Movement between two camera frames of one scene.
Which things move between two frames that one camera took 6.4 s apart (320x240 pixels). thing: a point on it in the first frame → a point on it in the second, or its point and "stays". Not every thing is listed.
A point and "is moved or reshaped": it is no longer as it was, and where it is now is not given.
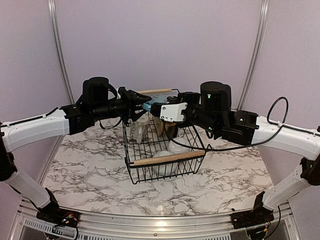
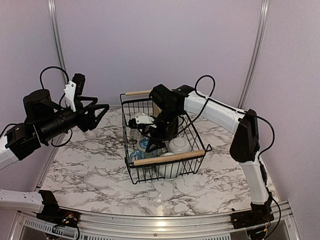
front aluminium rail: [23, 225] stays
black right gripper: [182, 96] → [154, 132]
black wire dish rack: [153, 149] stays
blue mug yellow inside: [157, 98] is moved or reshaped
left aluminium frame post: [51, 5] stays
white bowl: [165, 170] is moved or reshaped
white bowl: [174, 147] stays
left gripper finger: [136, 114] → [94, 99]
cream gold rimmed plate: [159, 126] is moved or reshaped
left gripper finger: [131, 97] → [94, 121]
